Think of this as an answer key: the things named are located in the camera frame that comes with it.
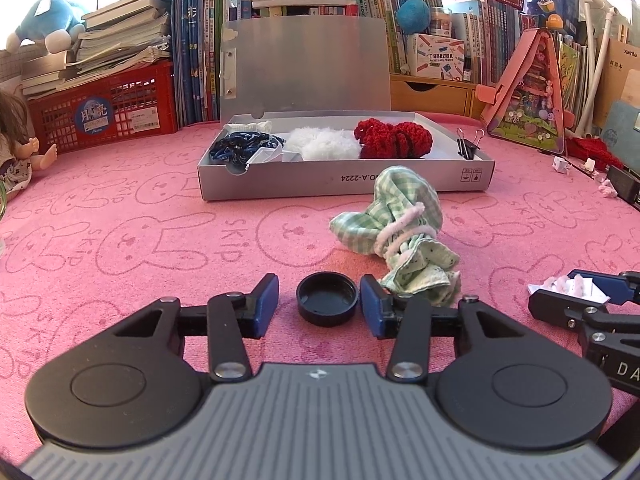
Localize blue mask box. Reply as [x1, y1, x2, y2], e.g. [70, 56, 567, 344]
[517, 0, 581, 43]

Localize black power adapter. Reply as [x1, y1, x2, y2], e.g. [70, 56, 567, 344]
[606, 164, 640, 211]

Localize light blue plush toy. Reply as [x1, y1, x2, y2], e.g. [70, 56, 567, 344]
[6, 0, 88, 53]

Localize white illustrated printer box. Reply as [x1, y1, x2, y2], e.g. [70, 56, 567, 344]
[407, 33, 466, 81]

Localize row of grey-blue books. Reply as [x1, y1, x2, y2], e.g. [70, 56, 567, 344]
[450, 0, 526, 86]

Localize pink bunny print mat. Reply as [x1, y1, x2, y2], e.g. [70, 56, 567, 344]
[0, 115, 640, 466]

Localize grey cardboard box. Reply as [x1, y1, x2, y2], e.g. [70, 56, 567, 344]
[196, 16, 496, 202]

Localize doll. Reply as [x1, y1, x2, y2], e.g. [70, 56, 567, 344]
[0, 90, 58, 206]

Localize green checked scrunchie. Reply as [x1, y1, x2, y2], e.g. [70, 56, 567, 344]
[330, 167, 462, 307]

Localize row of colourful thin books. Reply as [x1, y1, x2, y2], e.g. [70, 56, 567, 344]
[555, 35, 588, 126]

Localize black binder clip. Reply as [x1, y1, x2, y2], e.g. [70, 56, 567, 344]
[456, 129, 485, 161]

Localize row of blue books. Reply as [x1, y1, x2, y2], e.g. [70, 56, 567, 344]
[172, 0, 223, 126]

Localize row of green-spined books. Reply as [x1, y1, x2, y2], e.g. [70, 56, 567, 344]
[345, 0, 408, 73]

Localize black round lid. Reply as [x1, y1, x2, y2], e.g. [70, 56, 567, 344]
[296, 271, 360, 327]

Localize red knitted scrunchie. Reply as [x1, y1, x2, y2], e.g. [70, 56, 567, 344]
[353, 118, 434, 159]

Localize stack of worn books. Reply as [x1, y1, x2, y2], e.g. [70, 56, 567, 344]
[20, 0, 173, 101]

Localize dark blue patterned scrunchie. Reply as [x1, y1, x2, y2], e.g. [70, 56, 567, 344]
[209, 130, 287, 166]

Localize pink triangular toy house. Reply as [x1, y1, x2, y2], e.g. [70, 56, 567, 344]
[475, 29, 568, 156]

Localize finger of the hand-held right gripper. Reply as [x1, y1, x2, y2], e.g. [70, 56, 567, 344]
[528, 290, 623, 356]
[569, 269, 640, 307]

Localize red knitted cloth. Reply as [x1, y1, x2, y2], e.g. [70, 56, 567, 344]
[565, 136, 626, 171]

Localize fluffy pale purple scrunchie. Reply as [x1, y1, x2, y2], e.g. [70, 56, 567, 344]
[282, 126, 362, 162]

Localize red plastic crate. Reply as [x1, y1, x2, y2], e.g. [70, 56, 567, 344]
[27, 60, 179, 153]

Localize wooden drawer organizer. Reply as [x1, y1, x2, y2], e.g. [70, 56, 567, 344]
[389, 72, 483, 121]

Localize small flat book stack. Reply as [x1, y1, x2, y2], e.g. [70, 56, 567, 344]
[250, 0, 361, 18]

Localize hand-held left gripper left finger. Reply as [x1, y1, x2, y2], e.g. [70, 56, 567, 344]
[114, 273, 280, 384]

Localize white crinkled scrunchie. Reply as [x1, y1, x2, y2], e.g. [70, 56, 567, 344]
[528, 274, 612, 306]

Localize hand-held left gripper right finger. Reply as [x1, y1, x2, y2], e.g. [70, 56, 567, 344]
[360, 275, 526, 382]

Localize white tube frame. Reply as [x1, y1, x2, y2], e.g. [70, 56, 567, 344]
[580, 0, 618, 133]

